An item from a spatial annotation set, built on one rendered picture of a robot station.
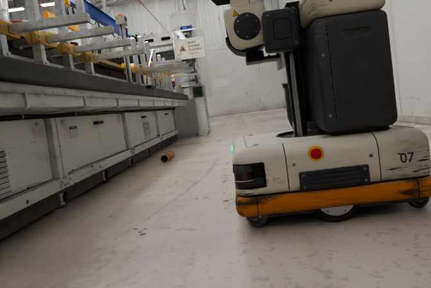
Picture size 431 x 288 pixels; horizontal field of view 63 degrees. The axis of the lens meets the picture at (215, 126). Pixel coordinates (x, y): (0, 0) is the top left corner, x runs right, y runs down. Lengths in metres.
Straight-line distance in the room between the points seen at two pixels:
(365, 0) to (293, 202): 0.71
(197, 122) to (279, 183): 4.63
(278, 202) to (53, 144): 1.30
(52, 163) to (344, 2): 1.61
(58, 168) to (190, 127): 4.04
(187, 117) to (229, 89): 6.27
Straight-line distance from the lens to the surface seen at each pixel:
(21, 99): 1.50
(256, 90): 12.08
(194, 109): 5.89
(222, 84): 12.07
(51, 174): 2.08
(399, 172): 1.30
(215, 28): 12.37
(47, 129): 2.07
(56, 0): 1.94
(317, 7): 1.28
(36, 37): 1.63
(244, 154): 1.19
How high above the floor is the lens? 0.43
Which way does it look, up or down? 3 degrees down
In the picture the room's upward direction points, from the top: 8 degrees counter-clockwise
